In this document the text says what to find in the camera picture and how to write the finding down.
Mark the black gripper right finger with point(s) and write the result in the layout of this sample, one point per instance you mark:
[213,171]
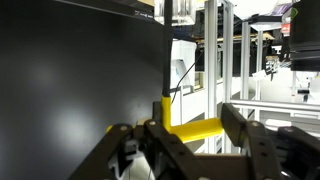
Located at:
[266,153]

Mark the white hanging box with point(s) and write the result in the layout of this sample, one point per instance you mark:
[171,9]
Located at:
[183,53]

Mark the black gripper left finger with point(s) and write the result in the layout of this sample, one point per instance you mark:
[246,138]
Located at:
[166,150]

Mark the black computer monitor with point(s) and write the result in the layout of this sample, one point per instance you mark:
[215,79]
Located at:
[66,66]

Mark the aluminium extrusion frame rack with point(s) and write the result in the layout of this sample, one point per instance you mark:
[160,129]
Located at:
[210,66]

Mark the black insulated water bottle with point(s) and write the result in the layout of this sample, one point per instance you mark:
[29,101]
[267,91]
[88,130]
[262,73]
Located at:
[305,33]

